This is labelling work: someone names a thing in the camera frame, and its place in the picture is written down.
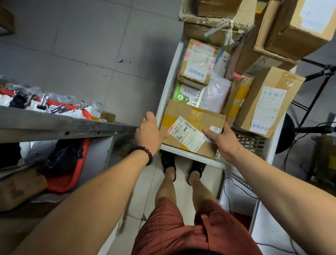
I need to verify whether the person's right hand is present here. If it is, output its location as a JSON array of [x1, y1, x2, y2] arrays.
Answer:
[[202, 121, 243, 163]]

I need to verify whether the person's left hand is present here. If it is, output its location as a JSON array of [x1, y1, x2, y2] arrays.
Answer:
[[134, 111, 170, 156]]

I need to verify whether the yellow-taped cardboard parcel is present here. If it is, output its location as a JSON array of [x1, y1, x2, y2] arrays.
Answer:
[[160, 99, 227, 159]]

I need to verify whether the narrow box with long label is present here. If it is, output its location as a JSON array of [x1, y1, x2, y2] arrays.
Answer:
[[233, 66, 306, 138]]

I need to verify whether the white plastic basket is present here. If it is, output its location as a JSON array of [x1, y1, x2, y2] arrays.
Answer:
[[156, 36, 297, 171]]

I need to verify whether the corrugated parcel yellow tape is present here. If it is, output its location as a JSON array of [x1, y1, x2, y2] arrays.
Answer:
[[222, 75, 254, 126]]

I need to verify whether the taped brown parcel long label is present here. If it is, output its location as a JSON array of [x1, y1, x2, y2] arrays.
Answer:
[[214, 50, 231, 78]]

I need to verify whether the squarish white-label cardboard box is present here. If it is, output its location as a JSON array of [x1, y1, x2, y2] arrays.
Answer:
[[227, 10, 300, 79]]

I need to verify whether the small box with label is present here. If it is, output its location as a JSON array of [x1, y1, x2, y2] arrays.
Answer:
[[265, 0, 336, 61]]

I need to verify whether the person's right forearm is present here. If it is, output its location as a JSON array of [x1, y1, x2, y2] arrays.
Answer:
[[228, 150, 336, 255]]

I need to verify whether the person's left forearm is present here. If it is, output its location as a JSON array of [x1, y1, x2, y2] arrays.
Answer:
[[12, 152, 150, 255]]

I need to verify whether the person's black shoe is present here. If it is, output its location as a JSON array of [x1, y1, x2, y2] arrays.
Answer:
[[187, 160, 207, 186], [161, 151, 177, 182]]

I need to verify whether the open brown cardboard box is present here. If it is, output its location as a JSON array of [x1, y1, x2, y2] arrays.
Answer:
[[99, 111, 117, 123]]

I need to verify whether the person's red trouser leg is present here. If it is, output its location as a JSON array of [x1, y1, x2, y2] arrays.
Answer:
[[194, 202, 263, 255], [131, 198, 210, 255]]

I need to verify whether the black standing fan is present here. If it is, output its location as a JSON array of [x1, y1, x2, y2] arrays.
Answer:
[[275, 113, 336, 156]]

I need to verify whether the red plastic tray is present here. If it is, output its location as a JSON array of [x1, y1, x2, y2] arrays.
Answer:
[[0, 88, 91, 194]]

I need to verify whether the white flat board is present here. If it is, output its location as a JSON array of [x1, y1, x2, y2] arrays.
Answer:
[[219, 171, 302, 255]]

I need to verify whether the olive brown box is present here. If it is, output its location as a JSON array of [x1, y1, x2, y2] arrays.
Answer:
[[314, 135, 336, 182]]

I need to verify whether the black tripod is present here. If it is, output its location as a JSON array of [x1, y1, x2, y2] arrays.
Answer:
[[291, 58, 336, 126]]

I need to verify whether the brown carton with dark print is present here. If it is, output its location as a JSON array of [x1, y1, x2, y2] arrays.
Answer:
[[0, 168, 48, 212]]

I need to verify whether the dark bead bracelet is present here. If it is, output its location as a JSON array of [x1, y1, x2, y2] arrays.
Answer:
[[128, 146, 154, 166]]

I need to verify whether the grey metal rack frame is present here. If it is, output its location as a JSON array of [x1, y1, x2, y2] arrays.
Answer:
[[0, 105, 138, 168]]

